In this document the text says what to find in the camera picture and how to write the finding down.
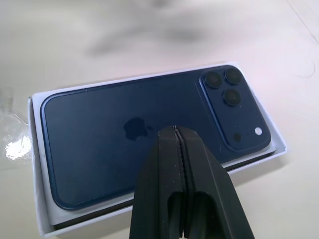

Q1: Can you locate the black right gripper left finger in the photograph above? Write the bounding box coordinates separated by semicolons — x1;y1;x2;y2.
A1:
129;125;187;239

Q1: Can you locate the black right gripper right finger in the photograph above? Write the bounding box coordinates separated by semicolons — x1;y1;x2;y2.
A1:
175;125;256;239

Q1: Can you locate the dark blue smartphone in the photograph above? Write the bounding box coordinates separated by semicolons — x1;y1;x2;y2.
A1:
39;65;273;210

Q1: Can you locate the white open phone box base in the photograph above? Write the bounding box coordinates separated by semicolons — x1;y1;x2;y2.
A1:
26;60;288;238

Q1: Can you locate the clear plastic film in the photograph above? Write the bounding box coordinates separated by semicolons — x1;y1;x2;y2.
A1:
0;86;33;162

